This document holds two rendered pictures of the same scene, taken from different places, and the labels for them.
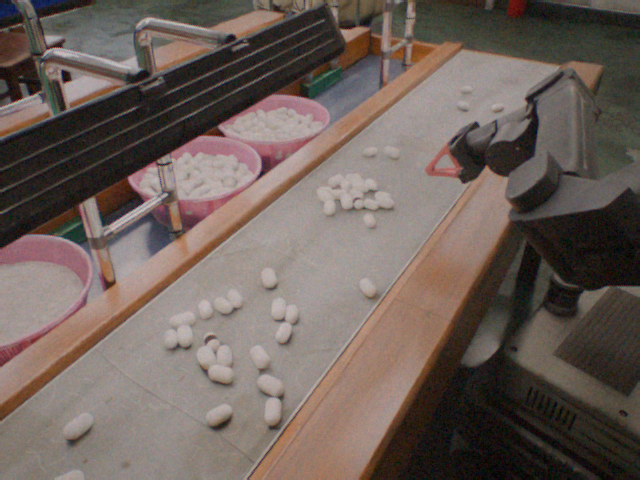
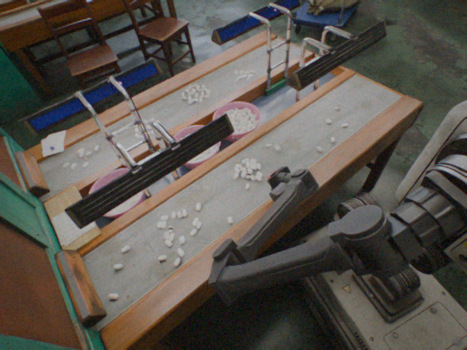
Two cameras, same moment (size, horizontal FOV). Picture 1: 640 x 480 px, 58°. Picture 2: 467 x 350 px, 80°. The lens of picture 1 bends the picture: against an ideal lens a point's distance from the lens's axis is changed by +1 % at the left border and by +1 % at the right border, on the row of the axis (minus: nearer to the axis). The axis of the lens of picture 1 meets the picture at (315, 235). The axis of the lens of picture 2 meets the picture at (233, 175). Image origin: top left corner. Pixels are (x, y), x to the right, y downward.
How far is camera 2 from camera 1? 62 cm
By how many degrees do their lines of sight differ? 25
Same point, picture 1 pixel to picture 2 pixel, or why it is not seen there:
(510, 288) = (356, 191)
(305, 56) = (209, 142)
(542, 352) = not seen: hidden behind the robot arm
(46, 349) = (123, 219)
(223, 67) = (167, 156)
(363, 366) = (209, 255)
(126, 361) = (145, 228)
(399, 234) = (256, 196)
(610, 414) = (326, 280)
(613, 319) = not seen: hidden behind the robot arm
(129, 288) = (153, 201)
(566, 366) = not seen: hidden behind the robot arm
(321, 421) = (187, 271)
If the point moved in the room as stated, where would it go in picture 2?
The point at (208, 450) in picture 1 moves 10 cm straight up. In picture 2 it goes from (156, 268) to (147, 258)
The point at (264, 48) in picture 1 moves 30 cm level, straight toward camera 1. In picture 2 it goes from (188, 144) to (152, 219)
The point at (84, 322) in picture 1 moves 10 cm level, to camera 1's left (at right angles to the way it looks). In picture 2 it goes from (136, 212) to (117, 206)
